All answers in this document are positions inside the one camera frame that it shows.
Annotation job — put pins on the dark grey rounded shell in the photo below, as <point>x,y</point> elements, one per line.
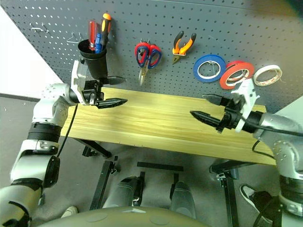
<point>123,194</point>
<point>183,198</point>

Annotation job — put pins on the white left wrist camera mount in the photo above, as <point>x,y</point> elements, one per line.
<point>78,75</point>

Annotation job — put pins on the grey metal pegboard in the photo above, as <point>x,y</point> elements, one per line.
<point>165,19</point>

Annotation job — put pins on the orange and black pliers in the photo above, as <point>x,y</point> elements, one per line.
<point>182,50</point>

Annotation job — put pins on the wide red tape roll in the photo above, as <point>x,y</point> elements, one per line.
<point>223,81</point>

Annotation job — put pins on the orange and black screwdriver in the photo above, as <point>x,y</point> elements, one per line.
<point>105,23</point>

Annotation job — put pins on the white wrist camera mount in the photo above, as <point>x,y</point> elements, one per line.
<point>247,92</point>
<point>78,75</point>

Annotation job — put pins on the black trouser leg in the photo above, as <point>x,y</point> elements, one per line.
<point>267,203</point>

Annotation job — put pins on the white metal peg hook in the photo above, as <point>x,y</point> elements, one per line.
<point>35,28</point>

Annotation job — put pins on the black metal floor frame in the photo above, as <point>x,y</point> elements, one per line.
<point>161,166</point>

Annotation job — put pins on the black and blue scissors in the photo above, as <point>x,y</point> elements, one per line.
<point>151,64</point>

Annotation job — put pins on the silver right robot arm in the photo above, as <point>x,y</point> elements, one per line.
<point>284,132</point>

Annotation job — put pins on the black metal table leg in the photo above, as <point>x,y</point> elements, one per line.
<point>229,189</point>
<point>103,184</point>

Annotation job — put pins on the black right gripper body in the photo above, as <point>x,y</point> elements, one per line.
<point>230,118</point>

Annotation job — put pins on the white tape roll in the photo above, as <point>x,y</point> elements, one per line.
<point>267,67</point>

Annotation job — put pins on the white shoe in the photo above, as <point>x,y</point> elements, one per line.
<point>69,211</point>

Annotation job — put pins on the black plastic cup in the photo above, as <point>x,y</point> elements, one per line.
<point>97,67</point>

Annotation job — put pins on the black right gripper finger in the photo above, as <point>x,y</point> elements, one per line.
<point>208,118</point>
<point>216,99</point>

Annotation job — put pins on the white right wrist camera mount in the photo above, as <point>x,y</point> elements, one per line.
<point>247,92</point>

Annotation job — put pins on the grey rounded robot torso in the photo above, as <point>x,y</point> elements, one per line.
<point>123,220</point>

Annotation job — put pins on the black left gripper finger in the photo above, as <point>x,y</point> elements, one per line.
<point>112,102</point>
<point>113,80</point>

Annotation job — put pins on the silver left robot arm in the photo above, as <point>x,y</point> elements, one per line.
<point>50,104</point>

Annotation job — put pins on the black and white sneaker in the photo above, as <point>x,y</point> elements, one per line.
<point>247,192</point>

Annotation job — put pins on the blue tape roll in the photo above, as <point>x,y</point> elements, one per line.
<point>209,56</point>

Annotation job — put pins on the silver double peg hook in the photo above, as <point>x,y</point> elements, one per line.
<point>141,40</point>

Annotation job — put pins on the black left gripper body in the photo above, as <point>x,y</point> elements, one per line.
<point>91,92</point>

